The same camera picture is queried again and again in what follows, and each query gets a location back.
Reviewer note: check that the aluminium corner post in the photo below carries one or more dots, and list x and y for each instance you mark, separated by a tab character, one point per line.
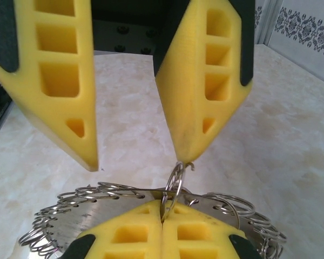
263	21

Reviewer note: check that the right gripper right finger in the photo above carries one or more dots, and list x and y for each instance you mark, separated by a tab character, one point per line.
199	237

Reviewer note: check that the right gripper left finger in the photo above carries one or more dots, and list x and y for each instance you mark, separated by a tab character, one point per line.
129	237

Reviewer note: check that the grey metal keyring disc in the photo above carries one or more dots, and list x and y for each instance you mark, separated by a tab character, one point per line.
73	218

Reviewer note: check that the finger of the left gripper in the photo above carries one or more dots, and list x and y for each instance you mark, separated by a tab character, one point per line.
56	108
194	108

